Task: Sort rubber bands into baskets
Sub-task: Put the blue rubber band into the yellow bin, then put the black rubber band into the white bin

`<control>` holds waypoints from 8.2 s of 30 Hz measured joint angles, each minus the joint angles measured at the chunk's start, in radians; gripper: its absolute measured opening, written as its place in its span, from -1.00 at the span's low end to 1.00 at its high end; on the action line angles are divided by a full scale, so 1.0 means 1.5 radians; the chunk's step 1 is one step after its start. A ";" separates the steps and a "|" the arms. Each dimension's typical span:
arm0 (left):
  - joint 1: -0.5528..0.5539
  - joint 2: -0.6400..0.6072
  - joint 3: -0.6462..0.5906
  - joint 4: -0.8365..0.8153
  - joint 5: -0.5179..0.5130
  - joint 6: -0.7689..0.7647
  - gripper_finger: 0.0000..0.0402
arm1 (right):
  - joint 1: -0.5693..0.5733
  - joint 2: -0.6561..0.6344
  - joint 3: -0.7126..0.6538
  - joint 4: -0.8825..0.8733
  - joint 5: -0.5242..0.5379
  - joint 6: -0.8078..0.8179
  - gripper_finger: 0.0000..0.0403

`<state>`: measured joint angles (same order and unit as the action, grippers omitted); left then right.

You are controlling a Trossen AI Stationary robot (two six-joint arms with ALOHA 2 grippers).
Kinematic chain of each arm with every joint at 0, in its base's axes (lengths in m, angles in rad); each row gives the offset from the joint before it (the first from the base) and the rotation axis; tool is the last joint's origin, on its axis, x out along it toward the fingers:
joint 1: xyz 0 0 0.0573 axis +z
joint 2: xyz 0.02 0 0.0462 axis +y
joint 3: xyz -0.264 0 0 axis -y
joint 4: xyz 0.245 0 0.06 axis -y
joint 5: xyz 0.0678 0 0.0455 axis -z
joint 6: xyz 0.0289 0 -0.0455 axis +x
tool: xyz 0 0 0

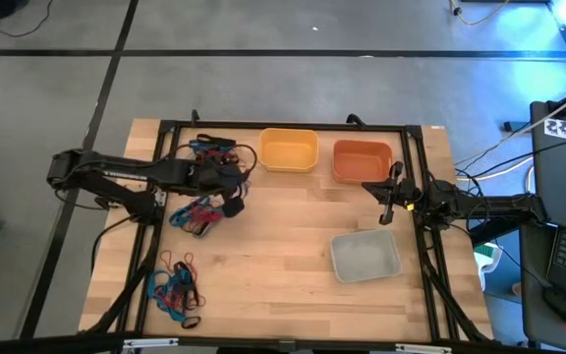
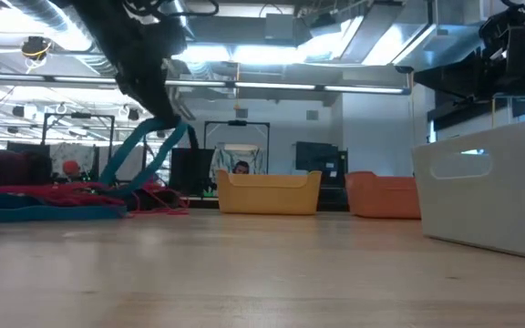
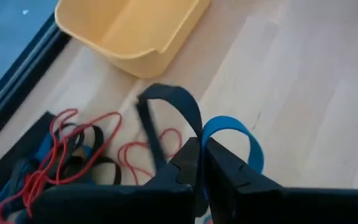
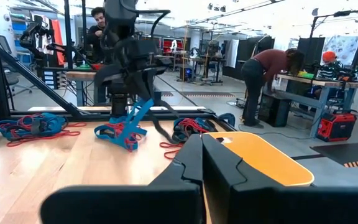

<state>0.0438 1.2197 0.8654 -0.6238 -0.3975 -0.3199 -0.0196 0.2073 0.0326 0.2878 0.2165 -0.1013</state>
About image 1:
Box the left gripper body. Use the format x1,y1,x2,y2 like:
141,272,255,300
184,157,246,199

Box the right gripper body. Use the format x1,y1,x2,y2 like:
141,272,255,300
379,160,422,226

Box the red thin rubber band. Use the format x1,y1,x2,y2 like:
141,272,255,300
162,279,207,314
203,147,243,166
184,199,225,232
158,249,197,276

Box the black wide rubber band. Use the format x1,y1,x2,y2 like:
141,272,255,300
195,133,238,147
192,220,215,240
172,261,200,309

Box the orange plastic basket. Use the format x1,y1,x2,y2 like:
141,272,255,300
331,139,394,185

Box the pale grey plastic basket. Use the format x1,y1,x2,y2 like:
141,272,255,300
329,228,403,284

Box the yellow plastic basket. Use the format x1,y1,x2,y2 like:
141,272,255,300
256,127,320,173

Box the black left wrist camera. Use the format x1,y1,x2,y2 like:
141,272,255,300
222,196,246,219

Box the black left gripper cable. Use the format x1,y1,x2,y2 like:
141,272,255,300
233,144,258,184

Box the black aluminium table frame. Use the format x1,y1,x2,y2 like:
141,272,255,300
85,119,494,345

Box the cream loose cable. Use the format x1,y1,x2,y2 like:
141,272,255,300
454,155,535,183

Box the silver frame bracket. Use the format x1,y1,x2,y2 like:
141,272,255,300
394,343,454,354
123,337,180,350

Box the pale yellow loose cable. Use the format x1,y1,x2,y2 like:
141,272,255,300
449,0,510,27

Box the thin black loose cable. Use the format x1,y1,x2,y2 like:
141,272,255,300
0,0,54,38

